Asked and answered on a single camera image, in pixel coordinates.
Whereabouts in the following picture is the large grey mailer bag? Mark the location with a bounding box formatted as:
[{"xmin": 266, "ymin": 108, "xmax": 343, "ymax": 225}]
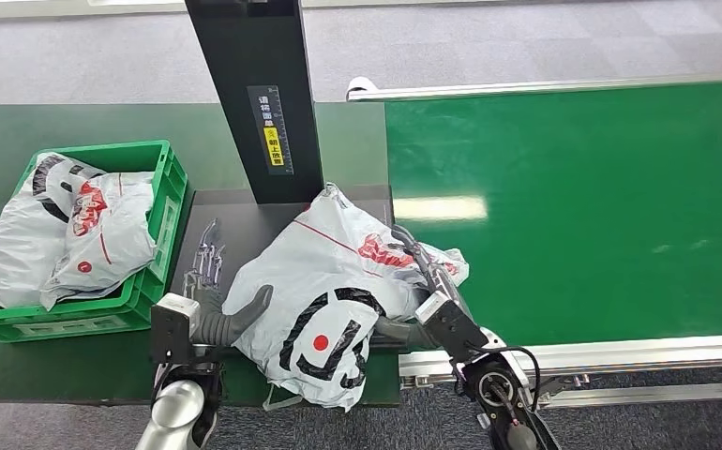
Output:
[{"xmin": 0, "ymin": 152, "xmax": 120, "ymax": 310}]

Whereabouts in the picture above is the green plastic crate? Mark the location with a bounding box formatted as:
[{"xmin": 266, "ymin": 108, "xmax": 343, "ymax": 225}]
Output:
[{"xmin": 0, "ymin": 140, "xmax": 189, "ymax": 345}]

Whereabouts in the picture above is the white mailer bag red stripe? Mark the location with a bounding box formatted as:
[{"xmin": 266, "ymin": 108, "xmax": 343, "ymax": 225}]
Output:
[{"xmin": 222, "ymin": 183, "xmax": 471, "ymax": 413}]

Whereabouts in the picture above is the black scanner column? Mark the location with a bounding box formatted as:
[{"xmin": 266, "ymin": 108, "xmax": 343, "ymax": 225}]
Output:
[{"xmin": 184, "ymin": 0, "xmax": 326, "ymax": 206}]

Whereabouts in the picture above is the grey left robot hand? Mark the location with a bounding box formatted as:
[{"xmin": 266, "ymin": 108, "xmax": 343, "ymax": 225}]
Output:
[{"xmin": 182, "ymin": 217, "xmax": 274, "ymax": 348}]

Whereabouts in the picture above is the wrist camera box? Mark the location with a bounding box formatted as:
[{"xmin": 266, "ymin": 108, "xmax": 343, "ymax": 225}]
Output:
[
  {"xmin": 414, "ymin": 290, "xmax": 489, "ymax": 365},
  {"xmin": 149, "ymin": 292, "xmax": 201, "ymax": 365}
]

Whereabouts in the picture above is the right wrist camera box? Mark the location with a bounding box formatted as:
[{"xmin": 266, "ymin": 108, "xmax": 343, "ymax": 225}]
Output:
[{"xmin": 414, "ymin": 290, "xmax": 489, "ymax": 365}]

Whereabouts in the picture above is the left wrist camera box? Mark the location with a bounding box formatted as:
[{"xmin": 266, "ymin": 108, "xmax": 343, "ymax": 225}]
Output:
[{"xmin": 149, "ymin": 292, "xmax": 201, "ymax": 365}]

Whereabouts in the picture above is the thin aluminium conveyor rail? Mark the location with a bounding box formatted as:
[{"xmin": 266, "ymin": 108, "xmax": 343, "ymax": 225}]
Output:
[{"xmin": 345, "ymin": 74, "xmax": 722, "ymax": 102}]

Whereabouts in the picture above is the black scanner base plate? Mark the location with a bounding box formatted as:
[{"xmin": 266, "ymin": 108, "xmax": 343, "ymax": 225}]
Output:
[{"xmin": 167, "ymin": 184, "xmax": 395, "ymax": 324}]

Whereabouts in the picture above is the aluminium conveyor frame bar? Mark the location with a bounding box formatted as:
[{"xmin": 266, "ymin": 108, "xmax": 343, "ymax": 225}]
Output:
[{"xmin": 537, "ymin": 380, "xmax": 722, "ymax": 410}]

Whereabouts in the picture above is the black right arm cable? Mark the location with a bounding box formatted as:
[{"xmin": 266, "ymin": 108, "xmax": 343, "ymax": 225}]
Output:
[{"xmin": 488, "ymin": 344, "xmax": 542, "ymax": 413}]

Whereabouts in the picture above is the black yellow column label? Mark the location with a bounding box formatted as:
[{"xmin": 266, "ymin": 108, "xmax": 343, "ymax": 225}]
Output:
[{"xmin": 247, "ymin": 84, "xmax": 295, "ymax": 177}]

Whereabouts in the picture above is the wide aluminium conveyor rail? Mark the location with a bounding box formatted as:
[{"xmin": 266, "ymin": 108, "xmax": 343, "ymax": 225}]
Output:
[{"xmin": 398, "ymin": 333, "xmax": 722, "ymax": 389}]

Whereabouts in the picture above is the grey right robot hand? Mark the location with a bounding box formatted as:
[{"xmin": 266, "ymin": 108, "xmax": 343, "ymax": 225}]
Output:
[{"xmin": 369, "ymin": 223, "xmax": 471, "ymax": 351}]

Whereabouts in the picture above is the green conveyor belt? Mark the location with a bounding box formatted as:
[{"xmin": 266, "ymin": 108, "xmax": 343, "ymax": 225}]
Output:
[{"xmin": 384, "ymin": 79, "xmax": 722, "ymax": 348}]

